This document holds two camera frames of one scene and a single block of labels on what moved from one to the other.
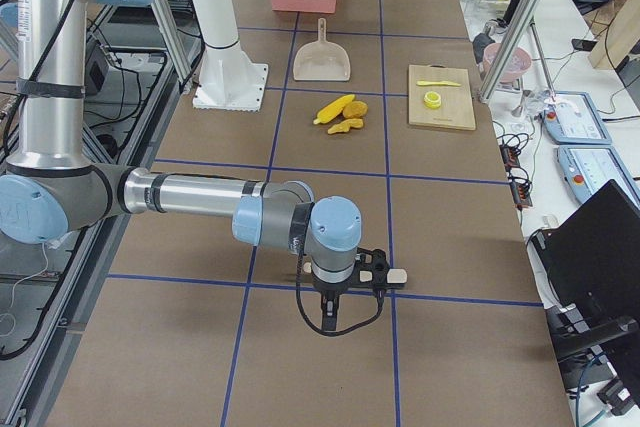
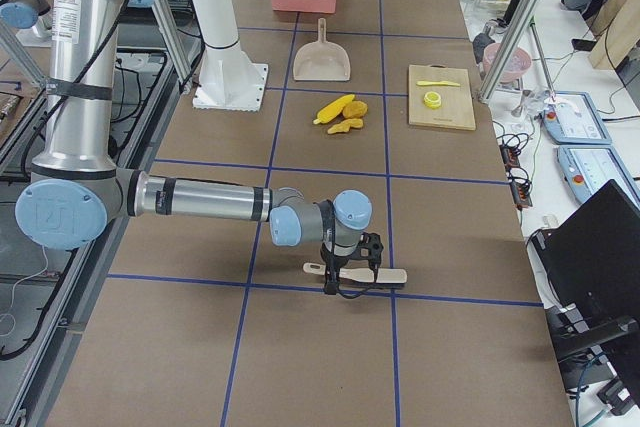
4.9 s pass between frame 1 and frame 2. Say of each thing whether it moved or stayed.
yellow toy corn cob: stayed
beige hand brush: stayed
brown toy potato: stayed
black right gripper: moved
